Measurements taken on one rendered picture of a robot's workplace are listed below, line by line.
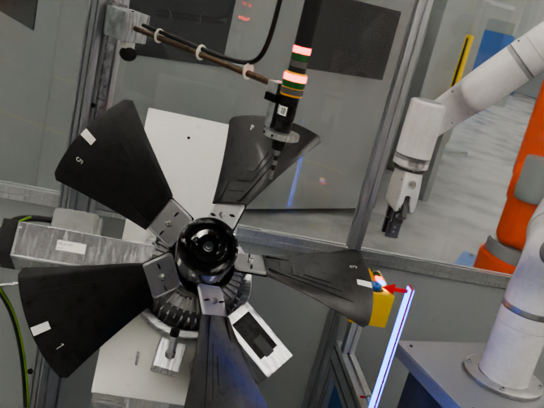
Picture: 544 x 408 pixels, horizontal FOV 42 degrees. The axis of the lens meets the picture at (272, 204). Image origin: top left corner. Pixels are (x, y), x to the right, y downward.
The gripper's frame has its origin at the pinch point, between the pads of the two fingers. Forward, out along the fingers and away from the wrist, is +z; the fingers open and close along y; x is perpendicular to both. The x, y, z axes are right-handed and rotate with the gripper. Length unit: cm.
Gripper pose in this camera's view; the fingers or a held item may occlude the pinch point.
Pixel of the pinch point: (391, 227)
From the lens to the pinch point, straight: 174.8
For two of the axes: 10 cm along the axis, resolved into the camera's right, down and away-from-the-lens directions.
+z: -2.3, 9.3, 2.9
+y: -1.1, -3.2, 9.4
